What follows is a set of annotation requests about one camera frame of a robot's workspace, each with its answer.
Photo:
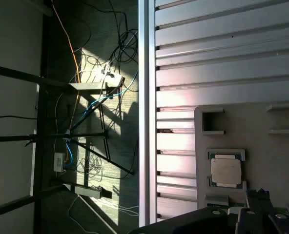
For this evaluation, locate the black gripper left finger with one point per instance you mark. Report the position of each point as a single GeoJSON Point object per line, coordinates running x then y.
{"type": "Point", "coordinates": [195, 224]}

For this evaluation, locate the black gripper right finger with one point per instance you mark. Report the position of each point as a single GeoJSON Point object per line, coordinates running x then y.
{"type": "Point", "coordinates": [261, 204]}

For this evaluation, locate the silver CPU green board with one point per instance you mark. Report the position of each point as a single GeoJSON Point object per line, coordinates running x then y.
{"type": "Point", "coordinates": [225, 170]}

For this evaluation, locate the grey parts rack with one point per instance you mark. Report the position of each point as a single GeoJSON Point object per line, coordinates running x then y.
{"type": "Point", "coordinates": [269, 158]}

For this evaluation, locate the black tripod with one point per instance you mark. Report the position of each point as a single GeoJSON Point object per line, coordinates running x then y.
{"type": "Point", "coordinates": [86, 134]}

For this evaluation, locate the white adapter box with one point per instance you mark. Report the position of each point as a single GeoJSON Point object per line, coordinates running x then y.
{"type": "Point", "coordinates": [59, 162]}

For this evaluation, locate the white power strip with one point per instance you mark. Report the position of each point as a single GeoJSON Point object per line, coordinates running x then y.
{"type": "Point", "coordinates": [95, 78]}

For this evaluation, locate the black stand pole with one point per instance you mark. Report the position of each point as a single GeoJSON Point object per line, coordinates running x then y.
{"type": "Point", "coordinates": [12, 204]}
{"type": "Point", "coordinates": [12, 73]}

